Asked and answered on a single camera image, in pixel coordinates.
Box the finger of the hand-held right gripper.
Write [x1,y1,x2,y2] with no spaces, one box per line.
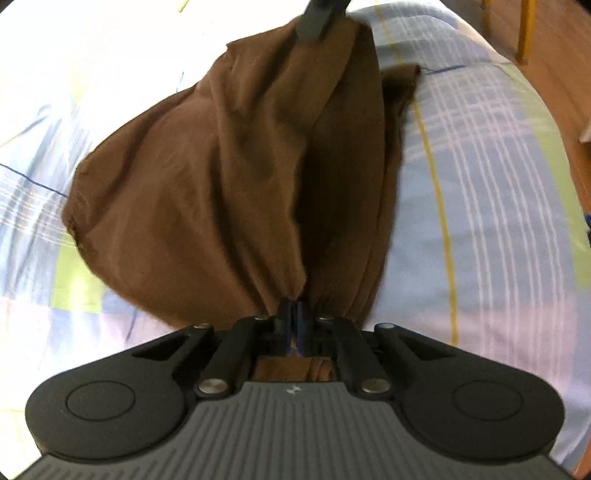
[295,0,350,42]

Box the wooden chair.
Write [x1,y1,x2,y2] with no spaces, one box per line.
[481,0,532,64]

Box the plaid bed sheet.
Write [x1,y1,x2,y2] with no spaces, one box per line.
[0,0,591,467]

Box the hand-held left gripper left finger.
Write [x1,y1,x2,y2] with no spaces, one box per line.
[133,298,297,398]

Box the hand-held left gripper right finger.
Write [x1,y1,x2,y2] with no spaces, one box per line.
[297,299,459,400]

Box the brown garment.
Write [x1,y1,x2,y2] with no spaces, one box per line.
[61,16,421,384]

